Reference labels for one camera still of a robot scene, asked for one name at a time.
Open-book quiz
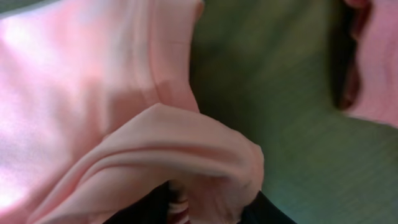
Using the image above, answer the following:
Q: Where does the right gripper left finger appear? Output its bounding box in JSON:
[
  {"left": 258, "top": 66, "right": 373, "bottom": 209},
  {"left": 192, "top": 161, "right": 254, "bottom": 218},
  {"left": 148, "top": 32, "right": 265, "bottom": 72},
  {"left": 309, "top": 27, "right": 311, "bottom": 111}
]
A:
[{"left": 104, "top": 182, "right": 171, "bottom": 224}]

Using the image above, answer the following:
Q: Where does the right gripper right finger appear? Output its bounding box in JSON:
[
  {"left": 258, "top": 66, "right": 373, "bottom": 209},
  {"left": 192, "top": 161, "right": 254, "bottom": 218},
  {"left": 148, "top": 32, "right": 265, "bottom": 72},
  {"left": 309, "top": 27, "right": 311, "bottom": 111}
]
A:
[{"left": 239, "top": 192, "right": 297, "bottom": 224}]

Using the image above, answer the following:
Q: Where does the light coral pink shirt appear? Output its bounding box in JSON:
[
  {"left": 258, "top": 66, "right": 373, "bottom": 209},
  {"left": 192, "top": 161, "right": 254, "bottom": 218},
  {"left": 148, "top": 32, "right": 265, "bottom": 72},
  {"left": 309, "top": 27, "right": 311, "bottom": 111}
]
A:
[{"left": 1, "top": 0, "right": 264, "bottom": 223}]

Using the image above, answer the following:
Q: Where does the red t-shirt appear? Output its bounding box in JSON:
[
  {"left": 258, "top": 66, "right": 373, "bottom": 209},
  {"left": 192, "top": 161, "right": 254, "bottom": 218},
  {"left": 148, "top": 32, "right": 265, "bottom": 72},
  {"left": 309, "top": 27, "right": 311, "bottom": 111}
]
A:
[{"left": 341, "top": 0, "right": 397, "bottom": 128}]

